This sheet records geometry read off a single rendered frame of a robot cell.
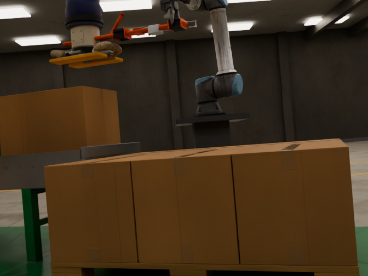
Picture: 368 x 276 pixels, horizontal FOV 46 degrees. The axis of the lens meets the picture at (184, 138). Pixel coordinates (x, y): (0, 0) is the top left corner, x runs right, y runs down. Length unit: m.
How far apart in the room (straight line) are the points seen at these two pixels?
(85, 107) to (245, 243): 1.29
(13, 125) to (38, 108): 0.20
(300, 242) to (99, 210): 0.78
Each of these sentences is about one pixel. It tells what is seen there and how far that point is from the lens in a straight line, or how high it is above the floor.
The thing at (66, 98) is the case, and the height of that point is 0.89.
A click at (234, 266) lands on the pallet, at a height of 0.14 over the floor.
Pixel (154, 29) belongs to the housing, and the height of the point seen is 1.24.
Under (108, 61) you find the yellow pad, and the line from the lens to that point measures 2.73.
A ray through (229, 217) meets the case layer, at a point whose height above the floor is 0.32.
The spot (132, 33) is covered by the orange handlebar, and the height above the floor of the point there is 1.24.
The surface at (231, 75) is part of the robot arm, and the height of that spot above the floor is 1.02.
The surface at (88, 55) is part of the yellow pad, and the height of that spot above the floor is 1.13.
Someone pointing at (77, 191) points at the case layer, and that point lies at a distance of 1.83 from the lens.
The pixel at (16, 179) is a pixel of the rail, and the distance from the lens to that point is 2.58.
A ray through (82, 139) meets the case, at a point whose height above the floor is 0.65.
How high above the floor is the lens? 0.62
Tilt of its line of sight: level
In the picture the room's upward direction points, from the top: 5 degrees counter-clockwise
